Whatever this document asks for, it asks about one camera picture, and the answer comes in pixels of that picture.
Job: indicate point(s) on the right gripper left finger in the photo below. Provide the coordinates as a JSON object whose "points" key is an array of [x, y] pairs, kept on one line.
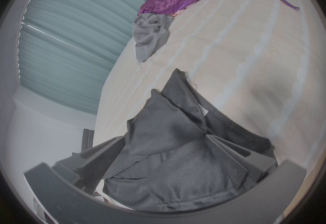
{"points": [[96, 158]]}

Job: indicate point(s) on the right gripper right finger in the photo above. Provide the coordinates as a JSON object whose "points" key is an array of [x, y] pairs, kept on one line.
{"points": [[226, 159]]}

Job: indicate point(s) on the black T-shirt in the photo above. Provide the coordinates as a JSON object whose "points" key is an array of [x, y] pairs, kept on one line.
{"points": [[173, 136]]}

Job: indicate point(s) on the bed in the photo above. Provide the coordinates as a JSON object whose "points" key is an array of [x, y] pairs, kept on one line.
{"points": [[242, 52]]}

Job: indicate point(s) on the black chest of drawers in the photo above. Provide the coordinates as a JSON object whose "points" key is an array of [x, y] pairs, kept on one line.
{"points": [[88, 139]]}

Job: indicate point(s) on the blue-green curtain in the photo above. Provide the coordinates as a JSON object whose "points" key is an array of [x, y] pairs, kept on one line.
{"points": [[63, 78], [89, 6]]}

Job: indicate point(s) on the grey garment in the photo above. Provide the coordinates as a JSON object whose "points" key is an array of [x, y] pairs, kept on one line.
{"points": [[150, 37]]}

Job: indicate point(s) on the pink garment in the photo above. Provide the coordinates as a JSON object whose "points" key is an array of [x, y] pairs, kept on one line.
{"points": [[179, 12]]}

